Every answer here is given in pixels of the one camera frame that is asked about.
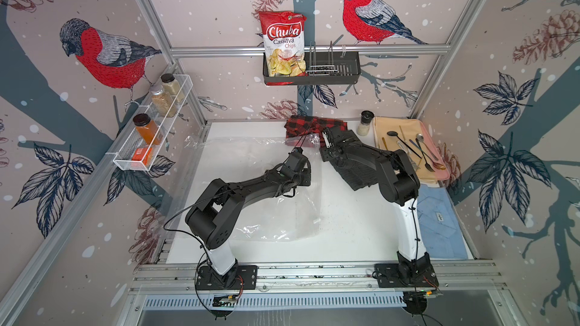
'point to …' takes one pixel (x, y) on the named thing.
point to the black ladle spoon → (393, 133)
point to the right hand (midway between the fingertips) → (328, 150)
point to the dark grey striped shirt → (356, 171)
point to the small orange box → (143, 154)
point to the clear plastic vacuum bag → (290, 215)
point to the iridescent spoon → (436, 164)
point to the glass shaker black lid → (366, 118)
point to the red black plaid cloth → (308, 131)
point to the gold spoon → (384, 143)
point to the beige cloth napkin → (409, 135)
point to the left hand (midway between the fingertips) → (312, 171)
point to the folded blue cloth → (442, 227)
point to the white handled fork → (415, 165)
